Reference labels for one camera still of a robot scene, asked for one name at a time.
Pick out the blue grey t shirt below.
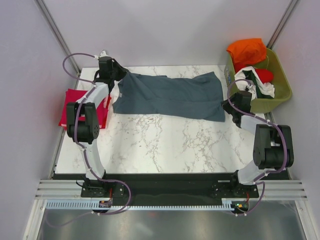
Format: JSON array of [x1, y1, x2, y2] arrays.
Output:
[[113, 72, 225, 122]]

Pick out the aluminium rail profile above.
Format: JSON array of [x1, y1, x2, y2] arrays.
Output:
[[35, 179, 307, 201]]

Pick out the white green crumpled t shirt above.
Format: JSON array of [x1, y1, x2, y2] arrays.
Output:
[[234, 66, 275, 100]]

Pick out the green plastic basket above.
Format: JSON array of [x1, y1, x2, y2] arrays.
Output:
[[224, 48, 292, 114]]

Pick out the folded red t shirt stack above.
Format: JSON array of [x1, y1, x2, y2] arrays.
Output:
[[58, 87, 113, 130]]

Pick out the aluminium frame post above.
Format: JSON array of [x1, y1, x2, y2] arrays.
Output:
[[267, 0, 301, 49], [33, 0, 82, 76]]

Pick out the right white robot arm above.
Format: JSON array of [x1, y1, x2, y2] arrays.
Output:
[[221, 91, 294, 197]]

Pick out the white slotted cable duct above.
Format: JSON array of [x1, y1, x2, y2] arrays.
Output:
[[45, 198, 242, 211]]

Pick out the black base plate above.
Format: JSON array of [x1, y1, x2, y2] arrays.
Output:
[[81, 173, 259, 208]]

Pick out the right aluminium frame post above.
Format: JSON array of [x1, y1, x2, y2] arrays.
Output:
[[267, 0, 301, 49]]

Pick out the orange t shirt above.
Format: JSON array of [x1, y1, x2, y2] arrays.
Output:
[[226, 38, 267, 65]]

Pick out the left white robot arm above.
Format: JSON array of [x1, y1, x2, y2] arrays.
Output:
[[66, 51, 128, 197]]

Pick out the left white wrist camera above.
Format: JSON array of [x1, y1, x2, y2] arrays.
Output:
[[95, 50, 109, 59]]

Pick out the red t shirt in basket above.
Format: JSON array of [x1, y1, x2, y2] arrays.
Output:
[[255, 68, 274, 84]]

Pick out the left aluminium frame post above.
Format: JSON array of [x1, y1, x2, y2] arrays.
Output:
[[33, 0, 82, 76]]

